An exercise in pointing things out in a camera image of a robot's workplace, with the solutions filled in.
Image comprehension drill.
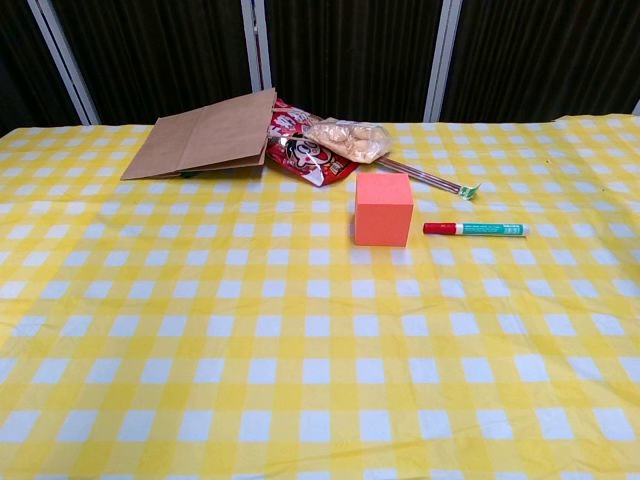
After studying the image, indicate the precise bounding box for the red printed snack bag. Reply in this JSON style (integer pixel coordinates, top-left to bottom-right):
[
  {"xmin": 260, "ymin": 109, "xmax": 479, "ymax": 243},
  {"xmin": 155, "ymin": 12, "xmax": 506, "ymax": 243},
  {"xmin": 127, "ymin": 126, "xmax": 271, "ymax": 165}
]
[{"xmin": 266, "ymin": 97, "xmax": 361, "ymax": 188}]

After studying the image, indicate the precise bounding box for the clear bag of peanuts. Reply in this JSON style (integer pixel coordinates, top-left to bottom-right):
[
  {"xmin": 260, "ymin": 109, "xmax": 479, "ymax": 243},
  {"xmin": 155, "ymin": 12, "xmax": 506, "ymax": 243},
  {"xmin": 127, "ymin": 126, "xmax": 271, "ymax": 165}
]
[{"xmin": 303, "ymin": 117, "xmax": 394, "ymax": 165}]

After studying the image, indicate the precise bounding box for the green marker with red cap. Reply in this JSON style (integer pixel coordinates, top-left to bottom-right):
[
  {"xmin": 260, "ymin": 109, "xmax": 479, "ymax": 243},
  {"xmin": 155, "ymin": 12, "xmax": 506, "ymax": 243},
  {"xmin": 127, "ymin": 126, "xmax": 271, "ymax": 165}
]
[{"xmin": 422, "ymin": 222, "xmax": 531, "ymax": 238}]

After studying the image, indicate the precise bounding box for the orange cube block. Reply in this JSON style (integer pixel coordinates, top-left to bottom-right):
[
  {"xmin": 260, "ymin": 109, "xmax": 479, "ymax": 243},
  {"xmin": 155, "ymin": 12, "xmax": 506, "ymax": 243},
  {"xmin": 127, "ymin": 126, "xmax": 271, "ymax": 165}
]
[{"xmin": 354, "ymin": 173, "xmax": 414, "ymax": 248}]

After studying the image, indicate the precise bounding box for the brown paper bag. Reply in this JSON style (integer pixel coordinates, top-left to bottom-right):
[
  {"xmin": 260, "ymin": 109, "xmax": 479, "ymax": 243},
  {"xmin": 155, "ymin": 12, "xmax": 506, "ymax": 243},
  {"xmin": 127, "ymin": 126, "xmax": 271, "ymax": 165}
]
[{"xmin": 120, "ymin": 87, "xmax": 278, "ymax": 181}]

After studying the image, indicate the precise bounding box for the yellow white checkered tablecloth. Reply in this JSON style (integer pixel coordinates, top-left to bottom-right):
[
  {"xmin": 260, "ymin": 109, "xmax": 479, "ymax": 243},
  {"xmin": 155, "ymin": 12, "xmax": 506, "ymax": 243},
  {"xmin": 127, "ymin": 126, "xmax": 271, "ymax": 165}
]
[{"xmin": 0, "ymin": 113, "xmax": 640, "ymax": 480}]

